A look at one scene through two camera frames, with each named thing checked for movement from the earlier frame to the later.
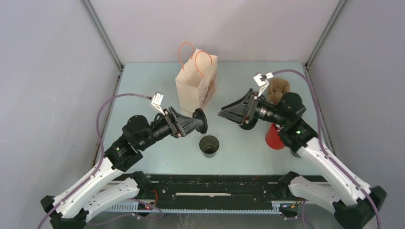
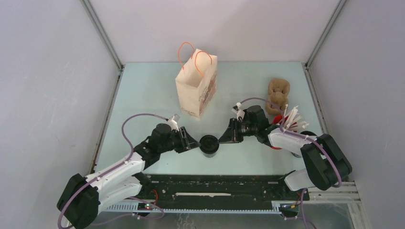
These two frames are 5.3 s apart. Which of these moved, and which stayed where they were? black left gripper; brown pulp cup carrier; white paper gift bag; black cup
Moved: black cup; black left gripper
Stayed: brown pulp cup carrier; white paper gift bag
